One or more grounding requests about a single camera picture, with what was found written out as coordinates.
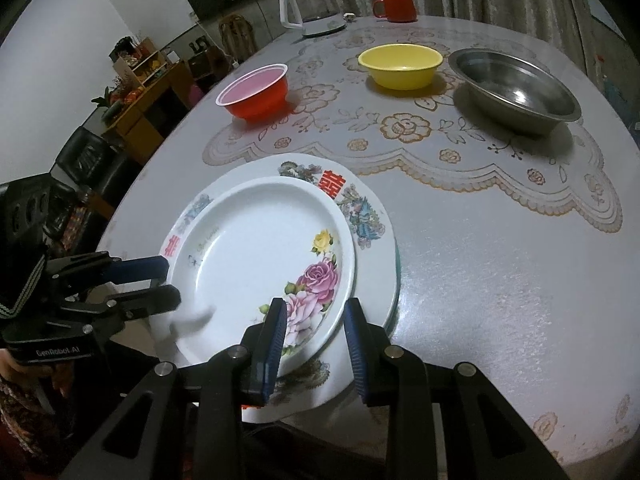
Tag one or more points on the person's left forearm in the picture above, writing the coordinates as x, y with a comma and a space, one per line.
25, 425

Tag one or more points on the stainless steel bowl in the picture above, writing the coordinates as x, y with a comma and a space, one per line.
515, 90

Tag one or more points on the lace floral table mat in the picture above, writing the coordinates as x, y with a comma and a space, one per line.
410, 127

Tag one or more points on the red plastic bowl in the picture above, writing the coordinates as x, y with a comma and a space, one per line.
257, 97

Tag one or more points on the yellow bowl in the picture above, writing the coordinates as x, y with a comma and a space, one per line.
400, 67

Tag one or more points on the white electric kettle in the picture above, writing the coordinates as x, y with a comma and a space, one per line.
317, 10

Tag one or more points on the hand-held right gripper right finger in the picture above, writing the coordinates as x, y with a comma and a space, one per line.
356, 350

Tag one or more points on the red mug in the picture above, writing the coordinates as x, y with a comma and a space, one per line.
397, 9

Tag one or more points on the white plate with red print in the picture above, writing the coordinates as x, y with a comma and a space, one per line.
372, 260

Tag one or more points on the wooden shelf unit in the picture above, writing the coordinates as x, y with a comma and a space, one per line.
150, 95

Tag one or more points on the light blue round plate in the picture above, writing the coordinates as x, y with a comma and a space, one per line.
396, 285

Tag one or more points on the rattan chair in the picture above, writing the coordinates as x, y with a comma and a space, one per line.
237, 40

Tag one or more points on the black leather sofa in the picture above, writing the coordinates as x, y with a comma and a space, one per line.
90, 160

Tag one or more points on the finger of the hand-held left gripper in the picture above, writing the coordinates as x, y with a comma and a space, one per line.
142, 268
150, 300

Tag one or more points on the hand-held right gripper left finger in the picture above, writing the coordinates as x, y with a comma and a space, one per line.
272, 345

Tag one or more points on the white plate with pink roses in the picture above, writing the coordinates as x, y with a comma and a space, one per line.
250, 250

